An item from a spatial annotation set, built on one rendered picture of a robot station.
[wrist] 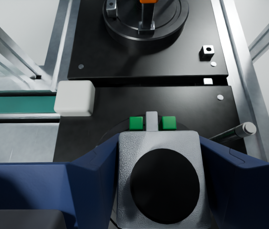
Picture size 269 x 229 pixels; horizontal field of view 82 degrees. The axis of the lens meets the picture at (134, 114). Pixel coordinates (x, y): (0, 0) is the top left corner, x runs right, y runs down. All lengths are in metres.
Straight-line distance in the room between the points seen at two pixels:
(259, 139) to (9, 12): 0.66
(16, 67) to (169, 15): 0.23
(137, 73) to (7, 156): 0.25
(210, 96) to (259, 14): 0.38
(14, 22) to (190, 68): 0.49
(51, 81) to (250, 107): 0.30
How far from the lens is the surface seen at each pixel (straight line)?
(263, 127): 0.27
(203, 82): 0.25
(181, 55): 0.27
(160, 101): 0.22
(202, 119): 0.22
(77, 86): 0.22
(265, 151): 0.26
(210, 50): 0.28
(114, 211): 0.18
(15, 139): 0.33
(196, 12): 0.34
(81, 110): 0.20
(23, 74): 0.28
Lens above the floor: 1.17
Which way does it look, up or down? 70 degrees down
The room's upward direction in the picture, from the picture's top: 5 degrees counter-clockwise
